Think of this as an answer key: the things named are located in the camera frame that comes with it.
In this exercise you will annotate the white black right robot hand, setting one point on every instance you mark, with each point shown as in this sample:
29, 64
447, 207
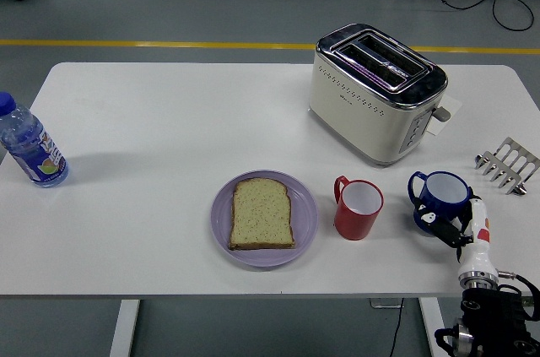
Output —
476, 247

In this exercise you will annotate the blue cup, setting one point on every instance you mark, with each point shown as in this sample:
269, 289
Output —
443, 190

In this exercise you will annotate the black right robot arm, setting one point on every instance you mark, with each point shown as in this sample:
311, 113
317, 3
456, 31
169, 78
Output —
493, 315

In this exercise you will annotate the red cup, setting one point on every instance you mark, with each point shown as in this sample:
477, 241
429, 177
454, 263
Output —
354, 224

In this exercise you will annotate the bread slice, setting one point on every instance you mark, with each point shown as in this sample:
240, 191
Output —
261, 215

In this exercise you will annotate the white table leg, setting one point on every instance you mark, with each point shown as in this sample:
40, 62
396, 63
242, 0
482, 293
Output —
430, 319
124, 327

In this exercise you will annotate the silver toast rack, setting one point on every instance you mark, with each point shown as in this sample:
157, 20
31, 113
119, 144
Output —
512, 163

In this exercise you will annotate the cream chrome toaster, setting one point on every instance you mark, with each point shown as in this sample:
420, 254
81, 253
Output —
358, 120

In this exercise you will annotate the purple plate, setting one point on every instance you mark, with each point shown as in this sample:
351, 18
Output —
304, 222

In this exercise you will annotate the clear blue-capped water bottle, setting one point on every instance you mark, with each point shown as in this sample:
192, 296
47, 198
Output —
29, 146

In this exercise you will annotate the grey table bracket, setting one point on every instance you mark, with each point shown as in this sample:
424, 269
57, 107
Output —
384, 303

